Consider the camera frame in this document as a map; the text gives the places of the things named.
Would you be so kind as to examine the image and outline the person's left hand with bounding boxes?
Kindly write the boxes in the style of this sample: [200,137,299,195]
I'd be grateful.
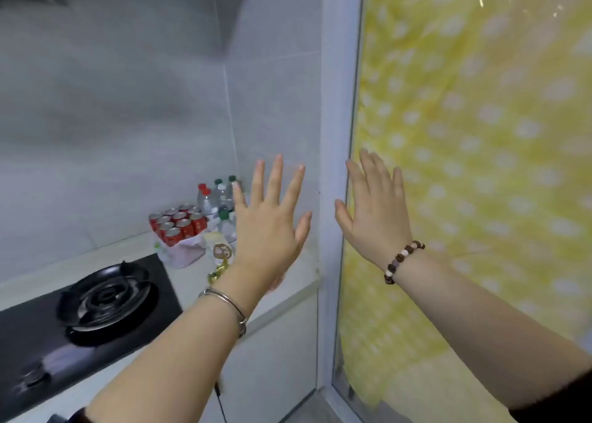
[230,154,313,307]

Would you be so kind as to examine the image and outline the person's right hand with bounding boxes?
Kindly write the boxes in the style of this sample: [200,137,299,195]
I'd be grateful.
[334,148,413,269]

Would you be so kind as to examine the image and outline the coconut snack pouch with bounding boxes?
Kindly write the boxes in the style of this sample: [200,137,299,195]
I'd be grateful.
[205,232,237,271]

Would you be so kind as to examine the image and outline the gold candies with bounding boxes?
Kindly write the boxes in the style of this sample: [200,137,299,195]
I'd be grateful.
[208,259,231,285]

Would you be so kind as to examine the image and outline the group of red cans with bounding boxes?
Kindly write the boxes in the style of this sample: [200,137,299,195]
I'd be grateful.
[149,203,208,248]

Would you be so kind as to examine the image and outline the person's left forearm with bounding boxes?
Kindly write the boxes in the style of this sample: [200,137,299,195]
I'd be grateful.
[85,277,265,423]

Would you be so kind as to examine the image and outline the person's black left sleeve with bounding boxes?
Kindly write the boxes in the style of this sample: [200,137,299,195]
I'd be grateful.
[46,406,96,423]

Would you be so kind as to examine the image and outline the person's black sleeve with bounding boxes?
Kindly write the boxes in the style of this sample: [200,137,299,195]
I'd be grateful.
[508,367,592,423]
[46,406,96,423]

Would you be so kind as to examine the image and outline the person's black right sleeve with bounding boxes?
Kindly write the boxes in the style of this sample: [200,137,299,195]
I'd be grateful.
[508,367,592,423]

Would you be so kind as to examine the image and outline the white plastic bag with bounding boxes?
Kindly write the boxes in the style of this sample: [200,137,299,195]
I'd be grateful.
[155,230,209,270]

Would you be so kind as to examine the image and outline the silver bangle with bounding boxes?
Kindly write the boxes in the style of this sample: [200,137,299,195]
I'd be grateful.
[199,287,249,339]

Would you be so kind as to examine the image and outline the white kitchen base cabinet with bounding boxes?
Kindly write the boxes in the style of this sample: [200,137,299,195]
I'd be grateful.
[199,279,320,423]

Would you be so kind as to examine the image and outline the white framed glass door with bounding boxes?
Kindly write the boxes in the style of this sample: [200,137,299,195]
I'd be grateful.
[316,0,592,423]

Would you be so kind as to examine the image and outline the yellow dotted curtain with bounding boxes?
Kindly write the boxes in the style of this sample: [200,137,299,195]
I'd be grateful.
[335,0,592,423]

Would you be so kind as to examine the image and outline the black glass gas hob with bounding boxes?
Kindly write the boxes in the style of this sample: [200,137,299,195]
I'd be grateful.
[0,253,184,421]

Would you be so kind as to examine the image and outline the black stove knob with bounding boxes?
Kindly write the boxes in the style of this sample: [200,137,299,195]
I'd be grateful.
[20,364,52,389]

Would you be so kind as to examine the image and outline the brown white beaded bracelet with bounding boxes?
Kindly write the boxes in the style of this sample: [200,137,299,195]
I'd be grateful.
[382,240,426,285]

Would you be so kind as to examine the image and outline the thin black cable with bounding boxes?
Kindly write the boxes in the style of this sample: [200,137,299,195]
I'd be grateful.
[214,382,228,423]

